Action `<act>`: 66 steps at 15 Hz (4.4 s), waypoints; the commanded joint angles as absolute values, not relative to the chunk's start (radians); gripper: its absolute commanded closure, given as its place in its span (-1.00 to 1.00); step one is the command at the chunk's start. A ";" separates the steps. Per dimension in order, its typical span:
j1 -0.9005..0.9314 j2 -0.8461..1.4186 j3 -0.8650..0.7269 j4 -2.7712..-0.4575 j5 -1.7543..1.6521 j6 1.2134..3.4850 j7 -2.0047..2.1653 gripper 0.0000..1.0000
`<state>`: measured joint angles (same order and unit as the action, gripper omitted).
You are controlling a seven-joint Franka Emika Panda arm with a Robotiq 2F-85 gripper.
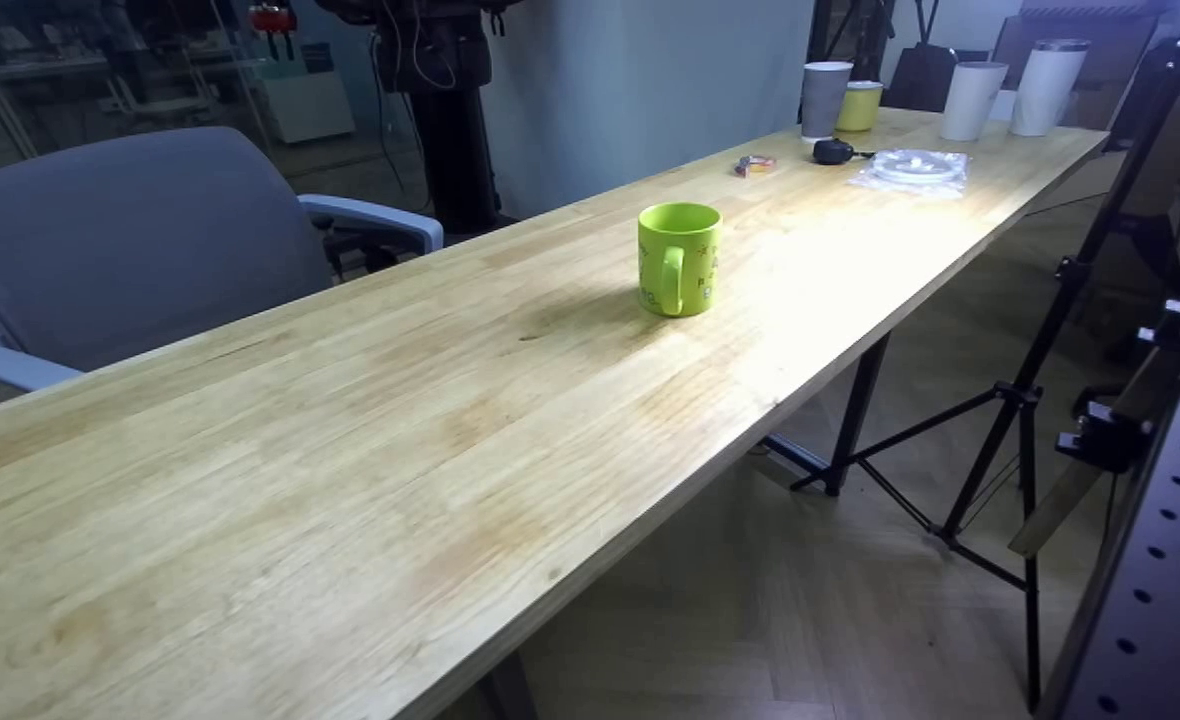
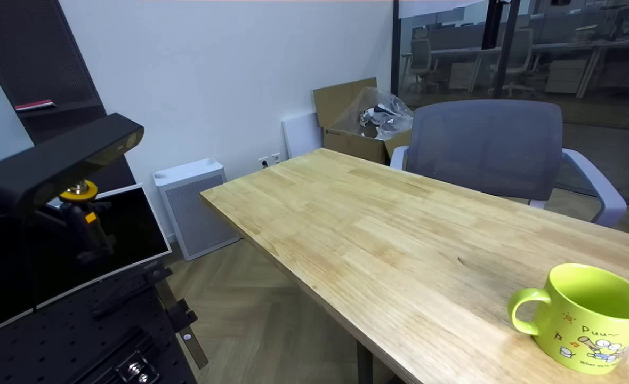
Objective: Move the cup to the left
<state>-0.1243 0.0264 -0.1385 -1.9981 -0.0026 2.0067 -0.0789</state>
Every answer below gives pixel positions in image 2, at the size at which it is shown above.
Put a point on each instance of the white flat board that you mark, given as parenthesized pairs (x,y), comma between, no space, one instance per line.
(301,134)

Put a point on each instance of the open cardboard box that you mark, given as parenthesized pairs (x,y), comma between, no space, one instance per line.
(346,114)

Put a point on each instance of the clear plastic bag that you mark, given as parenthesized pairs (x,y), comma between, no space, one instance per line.
(381,114)

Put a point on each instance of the white air purifier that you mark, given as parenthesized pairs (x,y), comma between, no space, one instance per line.
(197,213)

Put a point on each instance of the grey mesh office chair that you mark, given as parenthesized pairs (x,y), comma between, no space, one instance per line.
(485,149)

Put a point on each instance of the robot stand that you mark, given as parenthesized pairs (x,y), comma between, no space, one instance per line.
(80,341)

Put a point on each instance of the row of office desks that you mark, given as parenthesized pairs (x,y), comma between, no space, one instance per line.
(559,58)

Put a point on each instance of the red and white book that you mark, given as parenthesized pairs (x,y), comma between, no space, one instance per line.
(34,105)

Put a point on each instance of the green cartoon print mug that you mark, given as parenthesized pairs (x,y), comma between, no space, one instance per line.
(586,325)

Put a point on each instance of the wall socket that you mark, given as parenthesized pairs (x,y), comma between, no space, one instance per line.
(269,159)

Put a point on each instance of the monitor with white frame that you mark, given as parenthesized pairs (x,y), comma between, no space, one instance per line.
(128,234)

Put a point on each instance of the camera on mount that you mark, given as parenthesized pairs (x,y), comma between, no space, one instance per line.
(53,165)

